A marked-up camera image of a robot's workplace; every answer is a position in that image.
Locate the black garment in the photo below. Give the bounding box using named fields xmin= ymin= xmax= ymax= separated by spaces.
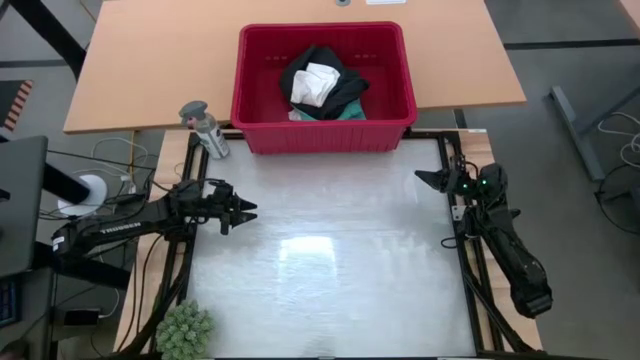
xmin=278 ymin=44 xmax=372 ymax=121

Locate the small green plant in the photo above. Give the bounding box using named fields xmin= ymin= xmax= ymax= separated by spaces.
xmin=155 ymin=298 xmax=215 ymax=360

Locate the clear spray bottle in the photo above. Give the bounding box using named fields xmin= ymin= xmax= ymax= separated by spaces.
xmin=178 ymin=99 xmax=231 ymax=160

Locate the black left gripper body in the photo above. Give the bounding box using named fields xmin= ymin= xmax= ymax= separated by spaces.
xmin=192 ymin=179 xmax=240 ymax=236

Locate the black phone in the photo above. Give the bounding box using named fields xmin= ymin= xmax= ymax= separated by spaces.
xmin=63 ymin=308 xmax=101 ymax=329

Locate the hazard striped mat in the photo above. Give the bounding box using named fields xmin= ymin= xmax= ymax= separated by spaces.
xmin=0 ymin=78 xmax=34 ymax=132

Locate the grey desk leg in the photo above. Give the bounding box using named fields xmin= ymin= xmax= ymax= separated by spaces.
xmin=549 ymin=64 xmax=640 ymax=182

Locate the black desk leg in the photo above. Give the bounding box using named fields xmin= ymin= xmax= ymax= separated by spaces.
xmin=9 ymin=0 xmax=89 ymax=81

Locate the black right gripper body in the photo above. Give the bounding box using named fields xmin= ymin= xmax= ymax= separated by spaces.
xmin=439 ymin=154 xmax=484 ymax=197

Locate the red plastic bin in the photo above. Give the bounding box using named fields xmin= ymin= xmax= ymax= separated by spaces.
xmin=229 ymin=21 xmax=419 ymax=155

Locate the small white cloth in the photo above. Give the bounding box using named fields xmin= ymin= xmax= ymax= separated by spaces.
xmin=289 ymin=61 xmax=342 ymax=109

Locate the light wooden desk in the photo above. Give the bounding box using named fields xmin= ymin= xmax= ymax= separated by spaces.
xmin=63 ymin=0 xmax=527 ymax=134

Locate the teal garment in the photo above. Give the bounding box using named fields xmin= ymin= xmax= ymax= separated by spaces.
xmin=292 ymin=98 xmax=368 ymax=122

